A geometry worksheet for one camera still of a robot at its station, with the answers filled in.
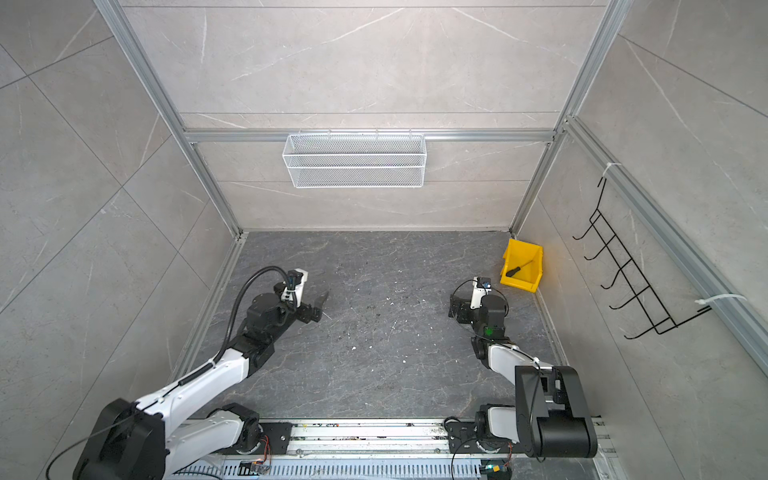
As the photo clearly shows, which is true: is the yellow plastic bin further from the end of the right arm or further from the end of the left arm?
the end of the left arm

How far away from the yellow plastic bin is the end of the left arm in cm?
64

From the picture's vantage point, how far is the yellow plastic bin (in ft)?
3.33

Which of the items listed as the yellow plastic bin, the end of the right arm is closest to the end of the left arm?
the end of the right arm

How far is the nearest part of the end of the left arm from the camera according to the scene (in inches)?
29.2
